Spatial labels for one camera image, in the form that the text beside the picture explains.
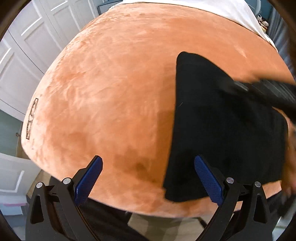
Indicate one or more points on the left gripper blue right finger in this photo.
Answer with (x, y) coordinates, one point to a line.
(243, 212)

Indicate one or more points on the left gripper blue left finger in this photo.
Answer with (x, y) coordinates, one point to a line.
(43, 222)

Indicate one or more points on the black pants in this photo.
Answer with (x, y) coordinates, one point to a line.
(243, 139)

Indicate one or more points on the right hand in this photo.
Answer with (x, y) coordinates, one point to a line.
(288, 170)

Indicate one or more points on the grey blue curtain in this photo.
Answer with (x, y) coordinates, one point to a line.
(278, 32)

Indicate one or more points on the white pink pillow cover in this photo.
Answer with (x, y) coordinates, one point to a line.
(231, 16)

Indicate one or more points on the orange plush bed blanket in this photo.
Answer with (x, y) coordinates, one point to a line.
(111, 92)

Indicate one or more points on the white wardrobe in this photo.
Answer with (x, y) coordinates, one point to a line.
(32, 42)

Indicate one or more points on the left grey nightstand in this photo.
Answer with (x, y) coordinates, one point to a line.
(106, 5)

